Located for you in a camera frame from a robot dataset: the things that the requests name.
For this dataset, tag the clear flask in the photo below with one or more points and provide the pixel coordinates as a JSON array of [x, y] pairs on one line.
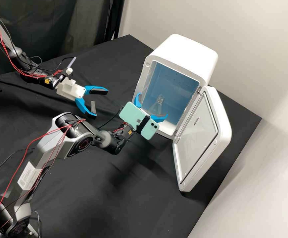
[[160, 101]]

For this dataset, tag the incubator door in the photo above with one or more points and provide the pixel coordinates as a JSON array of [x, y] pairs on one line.
[[198, 138]]

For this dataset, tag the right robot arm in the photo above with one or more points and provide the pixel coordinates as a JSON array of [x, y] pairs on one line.
[[47, 145]]

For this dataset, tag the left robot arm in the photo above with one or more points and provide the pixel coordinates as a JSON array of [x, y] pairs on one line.
[[21, 56]]

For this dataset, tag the right wrist camera phone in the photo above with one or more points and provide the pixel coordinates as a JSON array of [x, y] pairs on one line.
[[136, 116]]

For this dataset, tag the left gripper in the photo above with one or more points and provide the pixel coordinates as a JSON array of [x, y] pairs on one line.
[[69, 89]]

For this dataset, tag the white incubator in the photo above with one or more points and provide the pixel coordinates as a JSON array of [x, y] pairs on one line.
[[183, 54]]

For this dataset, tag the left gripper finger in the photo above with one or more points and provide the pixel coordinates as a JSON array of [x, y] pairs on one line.
[[160, 117]]

